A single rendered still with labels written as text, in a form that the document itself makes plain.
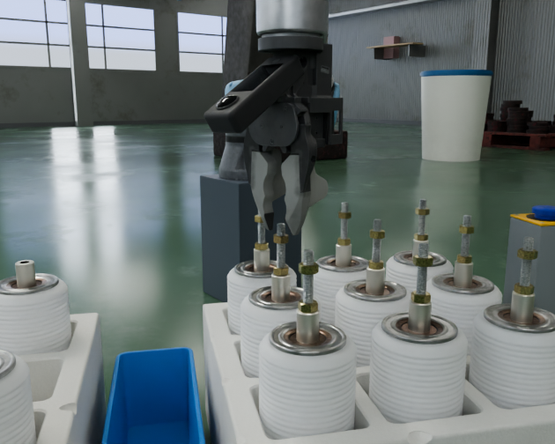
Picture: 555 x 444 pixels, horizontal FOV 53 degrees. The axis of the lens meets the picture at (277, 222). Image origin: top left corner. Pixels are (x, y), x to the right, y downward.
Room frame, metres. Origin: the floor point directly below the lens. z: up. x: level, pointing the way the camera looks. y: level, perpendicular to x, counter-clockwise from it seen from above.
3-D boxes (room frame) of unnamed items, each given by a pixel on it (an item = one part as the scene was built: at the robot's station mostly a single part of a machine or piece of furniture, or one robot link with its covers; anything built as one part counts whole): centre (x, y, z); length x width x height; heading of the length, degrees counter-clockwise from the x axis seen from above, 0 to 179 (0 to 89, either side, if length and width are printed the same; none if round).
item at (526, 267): (0.56, -0.26, 0.30); 0.01 x 0.01 x 0.08
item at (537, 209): (0.79, -0.39, 0.32); 0.04 x 0.04 x 0.02
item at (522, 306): (0.56, -0.26, 0.26); 0.02 x 0.02 x 0.03
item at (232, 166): (1.35, 0.07, 0.35); 0.15 x 0.15 x 0.10
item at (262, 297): (0.63, 0.00, 0.25); 0.08 x 0.08 x 0.01
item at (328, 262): (0.77, -0.09, 0.25); 0.08 x 0.08 x 0.01
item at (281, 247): (0.63, 0.00, 0.30); 0.01 x 0.01 x 0.08
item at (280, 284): (0.63, 0.00, 0.26); 0.02 x 0.02 x 0.03
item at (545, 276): (0.79, -0.39, 0.16); 0.07 x 0.07 x 0.31; 12
